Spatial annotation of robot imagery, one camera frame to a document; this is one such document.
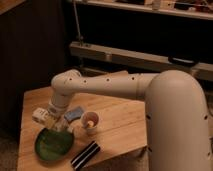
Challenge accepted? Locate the green ceramic bowl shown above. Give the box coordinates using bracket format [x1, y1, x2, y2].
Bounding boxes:
[34, 128, 74, 162]

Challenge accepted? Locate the black case handle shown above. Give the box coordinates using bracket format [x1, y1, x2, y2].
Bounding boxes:
[168, 57, 199, 67]

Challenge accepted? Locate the wooden table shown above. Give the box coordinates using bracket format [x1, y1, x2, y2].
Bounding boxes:
[17, 87, 147, 171]

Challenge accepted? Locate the small white bottle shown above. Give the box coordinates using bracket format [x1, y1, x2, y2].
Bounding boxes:
[55, 118, 73, 133]

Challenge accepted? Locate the upper wooden shelf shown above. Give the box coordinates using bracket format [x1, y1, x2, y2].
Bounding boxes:
[67, 0, 213, 21]

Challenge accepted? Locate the metal stand pole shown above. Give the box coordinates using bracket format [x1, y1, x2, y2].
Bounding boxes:
[72, 0, 85, 69]

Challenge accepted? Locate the black white striped cloth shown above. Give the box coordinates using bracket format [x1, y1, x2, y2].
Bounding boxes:
[71, 141, 100, 171]

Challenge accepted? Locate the blue sponge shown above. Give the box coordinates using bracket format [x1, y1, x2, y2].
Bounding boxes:
[64, 106, 84, 122]

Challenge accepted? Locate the white paper cup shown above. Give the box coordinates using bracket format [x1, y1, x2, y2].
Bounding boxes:
[81, 112, 99, 135]

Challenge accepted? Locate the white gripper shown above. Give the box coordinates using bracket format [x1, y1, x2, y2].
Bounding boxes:
[32, 108, 57, 129]

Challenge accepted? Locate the long grey case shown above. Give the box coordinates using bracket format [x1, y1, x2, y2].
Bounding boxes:
[69, 42, 213, 81]

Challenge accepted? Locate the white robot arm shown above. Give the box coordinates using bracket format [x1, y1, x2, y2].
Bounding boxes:
[32, 70, 211, 171]

